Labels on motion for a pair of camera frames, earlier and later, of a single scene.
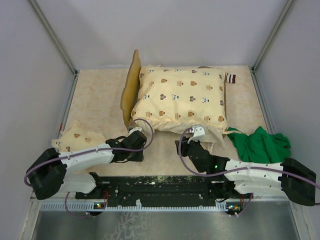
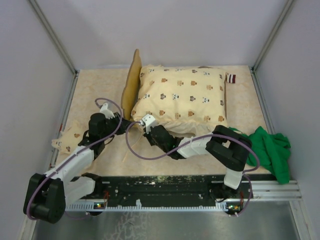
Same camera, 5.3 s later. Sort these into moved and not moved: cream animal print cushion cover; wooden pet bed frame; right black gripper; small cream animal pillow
Moved: right black gripper
Not moved: wooden pet bed frame; cream animal print cushion cover; small cream animal pillow
